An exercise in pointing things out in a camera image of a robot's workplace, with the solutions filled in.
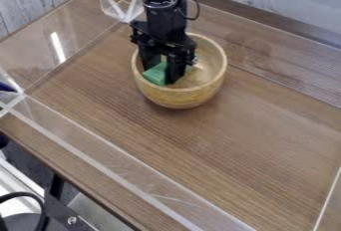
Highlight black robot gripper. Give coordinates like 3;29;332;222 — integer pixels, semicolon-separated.
130;20;197;85

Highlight green rectangular block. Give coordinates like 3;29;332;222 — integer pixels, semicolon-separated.
142;54;201;87

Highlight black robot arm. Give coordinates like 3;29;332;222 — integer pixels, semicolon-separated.
130;0;199;85

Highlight brown wooden bowl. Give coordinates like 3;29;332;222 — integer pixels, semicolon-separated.
132;33;228;110

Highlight clear acrylic front barrier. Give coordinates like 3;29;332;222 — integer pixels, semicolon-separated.
0;72;256;231

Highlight black table leg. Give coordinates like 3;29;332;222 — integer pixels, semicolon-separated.
50;174;66;199

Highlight clear acrylic corner bracket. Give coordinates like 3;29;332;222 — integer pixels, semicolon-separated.
101;0;145;23

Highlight grey metal base plate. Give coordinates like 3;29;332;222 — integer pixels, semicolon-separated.
45;197;100;231

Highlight black cable loop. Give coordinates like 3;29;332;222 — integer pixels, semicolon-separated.
0;191;50;231

